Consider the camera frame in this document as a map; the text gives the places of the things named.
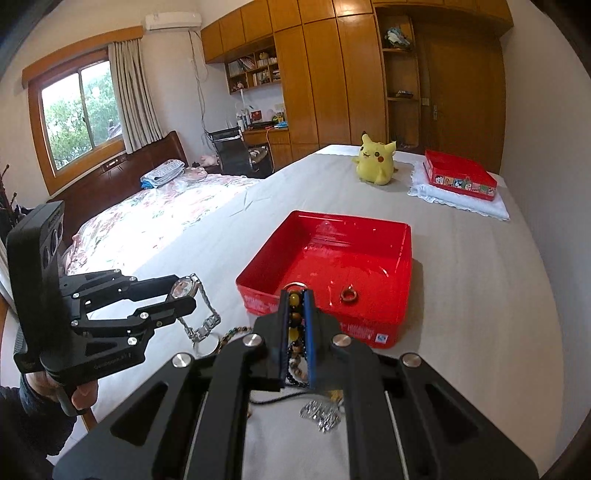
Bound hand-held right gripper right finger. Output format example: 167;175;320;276
302;291;539;480

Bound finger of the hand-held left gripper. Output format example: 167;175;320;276
59;270;195;320
71;298;198;346

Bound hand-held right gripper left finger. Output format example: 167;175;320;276
53;288;296;480

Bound silver wristwatch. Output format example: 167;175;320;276
170;272;222;357

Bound yellow and brown beaded bracelet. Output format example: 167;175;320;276
283;281;311;389

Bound silver pendant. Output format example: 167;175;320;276
299;399;343;433

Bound red tin box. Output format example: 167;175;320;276
235;210;413;349

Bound person's left forearm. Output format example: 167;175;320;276
0;385;78;464

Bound person's left hand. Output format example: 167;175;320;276
21;369;100;416

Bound bed with floral quilt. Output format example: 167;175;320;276
62;166;265;278

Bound dried branches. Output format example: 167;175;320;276
0;162;23;241

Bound folded blue striped cloth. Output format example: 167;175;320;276
140;158;185;189

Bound brown wooden headboard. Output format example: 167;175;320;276
46;130;188;245

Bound black office chair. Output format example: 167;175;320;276
206;127;273;180

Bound wooden framed window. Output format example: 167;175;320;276
21;46;129;195

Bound yellow plush toy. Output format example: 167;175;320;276
353;131;399;186

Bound beige curtain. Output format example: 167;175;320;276
108;39;167;155

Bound wooden desk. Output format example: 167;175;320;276
242;124;294;174

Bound white folded towel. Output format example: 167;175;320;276
407;159;511;221

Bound red tin lid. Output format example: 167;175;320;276
423;149;498;202

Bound row of books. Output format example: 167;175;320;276
226;48;281;95

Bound wooden wardrobe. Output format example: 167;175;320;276
201;0;515;181

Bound white air conditioner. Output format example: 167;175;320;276
144;12;203;32

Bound wooden door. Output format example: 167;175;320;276
416;32;506;174

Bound plush figure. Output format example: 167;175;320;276
382;28;413;49

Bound white wall cable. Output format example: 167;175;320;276
188;30;209;136

